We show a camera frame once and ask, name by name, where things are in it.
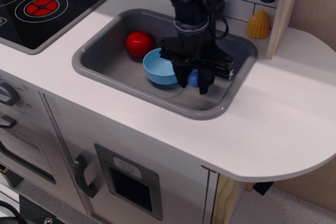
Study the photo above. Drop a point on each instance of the grey oven knob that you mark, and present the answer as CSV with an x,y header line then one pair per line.
x,y
10,95

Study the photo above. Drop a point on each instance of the toy oven door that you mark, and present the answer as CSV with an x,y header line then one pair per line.
x,y
26,144

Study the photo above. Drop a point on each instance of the grey toy sink basin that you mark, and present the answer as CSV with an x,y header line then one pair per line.
x,y
105,59

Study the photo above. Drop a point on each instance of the red toy apple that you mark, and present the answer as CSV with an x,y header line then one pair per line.
x,y
139,43

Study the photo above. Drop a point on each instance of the grey ice dispenser panel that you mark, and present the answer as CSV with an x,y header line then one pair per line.
x,y
131,182

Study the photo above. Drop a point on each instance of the grey cabinet door handle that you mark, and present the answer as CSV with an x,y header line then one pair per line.
x,y
79,167

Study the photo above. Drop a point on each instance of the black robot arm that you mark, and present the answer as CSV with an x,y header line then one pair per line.
x,y
195,16

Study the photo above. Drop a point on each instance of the grey oven door handle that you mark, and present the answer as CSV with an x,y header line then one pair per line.
x,y
7,122

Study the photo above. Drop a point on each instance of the black toy stovetop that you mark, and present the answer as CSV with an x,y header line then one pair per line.
x,y
30,26

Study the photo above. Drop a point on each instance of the blue plastic bowl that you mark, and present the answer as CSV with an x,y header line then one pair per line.
x,y
159,70

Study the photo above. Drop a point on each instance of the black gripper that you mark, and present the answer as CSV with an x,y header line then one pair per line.
x,y
188,52

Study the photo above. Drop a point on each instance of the yellow toy corn piece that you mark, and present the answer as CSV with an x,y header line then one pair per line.
x,y
259,25

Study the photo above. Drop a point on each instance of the wooden shelf post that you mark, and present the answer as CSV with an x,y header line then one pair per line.
x,y
280,25

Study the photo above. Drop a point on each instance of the blue and grey toy spoon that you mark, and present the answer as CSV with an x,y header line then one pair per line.
x,y
193,79

